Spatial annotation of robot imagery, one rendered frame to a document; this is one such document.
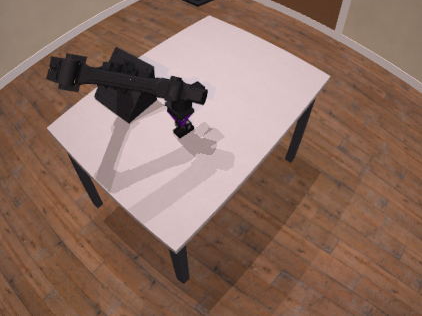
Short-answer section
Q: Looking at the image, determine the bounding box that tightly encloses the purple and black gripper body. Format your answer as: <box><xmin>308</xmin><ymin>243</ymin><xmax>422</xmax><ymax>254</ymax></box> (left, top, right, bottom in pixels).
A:
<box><xmin>165</xmin><ymin>100</ymin><xmax>194</xmax><ymax>121</ymax></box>

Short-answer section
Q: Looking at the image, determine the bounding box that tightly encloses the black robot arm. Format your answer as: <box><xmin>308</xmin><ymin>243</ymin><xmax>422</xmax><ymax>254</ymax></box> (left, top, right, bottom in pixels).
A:
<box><xmin>46</xmin><ymin>53</ymin><xmax>208</xmax><ymax>111</ymax></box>

